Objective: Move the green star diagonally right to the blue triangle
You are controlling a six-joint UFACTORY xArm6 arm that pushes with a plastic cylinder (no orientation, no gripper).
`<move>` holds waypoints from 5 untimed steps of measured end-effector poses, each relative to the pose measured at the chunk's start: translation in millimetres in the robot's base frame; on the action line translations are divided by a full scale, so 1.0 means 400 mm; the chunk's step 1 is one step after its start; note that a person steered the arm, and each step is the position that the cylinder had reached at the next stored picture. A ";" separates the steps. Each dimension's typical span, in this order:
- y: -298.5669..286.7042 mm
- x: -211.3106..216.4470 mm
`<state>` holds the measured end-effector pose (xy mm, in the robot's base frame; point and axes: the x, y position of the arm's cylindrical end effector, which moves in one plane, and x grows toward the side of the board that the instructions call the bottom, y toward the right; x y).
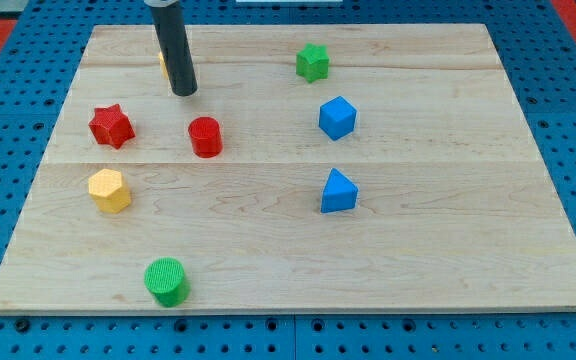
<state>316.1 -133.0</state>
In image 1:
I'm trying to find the blue triangle block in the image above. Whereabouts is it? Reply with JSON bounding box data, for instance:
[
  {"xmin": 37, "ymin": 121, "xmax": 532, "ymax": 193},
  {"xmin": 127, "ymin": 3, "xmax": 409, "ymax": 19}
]
[{"xmin": 320, "ymin": 168, "xmax": 359, "ymax": 213}]

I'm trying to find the green star block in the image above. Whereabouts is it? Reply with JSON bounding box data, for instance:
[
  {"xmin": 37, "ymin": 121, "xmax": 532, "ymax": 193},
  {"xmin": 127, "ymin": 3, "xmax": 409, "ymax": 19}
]
[{"xmin": 296, "ymin": 43, "xmax": 330, "ymax": 83}]

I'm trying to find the red star block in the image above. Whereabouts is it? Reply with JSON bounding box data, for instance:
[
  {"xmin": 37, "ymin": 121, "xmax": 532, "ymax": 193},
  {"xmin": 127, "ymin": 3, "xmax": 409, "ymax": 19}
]
[{"xmin": 88, "ymin": 104, "xmax": 135, "ymax": 149}]

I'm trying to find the wooden board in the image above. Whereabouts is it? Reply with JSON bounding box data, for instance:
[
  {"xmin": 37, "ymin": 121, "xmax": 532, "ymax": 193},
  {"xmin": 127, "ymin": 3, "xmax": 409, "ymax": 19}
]
[{"xmin": 0, "ymin": 24, "xmax": 576, "ymax": 316}]

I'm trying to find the blue cube block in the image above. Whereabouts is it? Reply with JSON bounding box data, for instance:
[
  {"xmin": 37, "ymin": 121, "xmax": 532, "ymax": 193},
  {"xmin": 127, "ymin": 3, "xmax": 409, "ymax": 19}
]
[{"xmin": 318, "ymin": 96, "xmax": 357, "ymax": 141}]

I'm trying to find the red cylinder block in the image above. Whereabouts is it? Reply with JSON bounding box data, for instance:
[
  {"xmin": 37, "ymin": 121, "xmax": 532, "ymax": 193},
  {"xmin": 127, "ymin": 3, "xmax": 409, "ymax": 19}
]
[{"xmin": 188, "ymin": 117, "xmax": 223, "ymax": 158}]

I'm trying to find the green cylinder block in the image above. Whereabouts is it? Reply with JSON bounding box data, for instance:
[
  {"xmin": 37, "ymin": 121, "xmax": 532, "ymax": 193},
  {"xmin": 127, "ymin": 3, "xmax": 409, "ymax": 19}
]
[{"xmin": 144, "ymin": 257, "xmax": 190, "ymax": 307}]

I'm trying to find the yellow block behind pusher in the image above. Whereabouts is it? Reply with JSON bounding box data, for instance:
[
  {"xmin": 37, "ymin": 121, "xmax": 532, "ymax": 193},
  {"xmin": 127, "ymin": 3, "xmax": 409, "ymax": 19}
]
[{"xmin": 158, "ymin": 52, "xmax": 169, "ymax": 80}]

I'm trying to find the yellow hexagon block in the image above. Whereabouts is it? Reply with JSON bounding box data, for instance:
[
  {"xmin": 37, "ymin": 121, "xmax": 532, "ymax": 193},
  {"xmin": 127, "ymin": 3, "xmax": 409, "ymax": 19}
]
[{"xmin": 88, "ymin": 169, "xmax": 132, "ymax": 214}]

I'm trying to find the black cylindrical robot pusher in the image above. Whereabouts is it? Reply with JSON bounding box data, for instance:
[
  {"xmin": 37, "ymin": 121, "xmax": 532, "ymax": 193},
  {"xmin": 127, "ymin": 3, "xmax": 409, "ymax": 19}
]
[{"xmin": 144, "ymin": 0, "xmax": 198, "ymax": 97}]

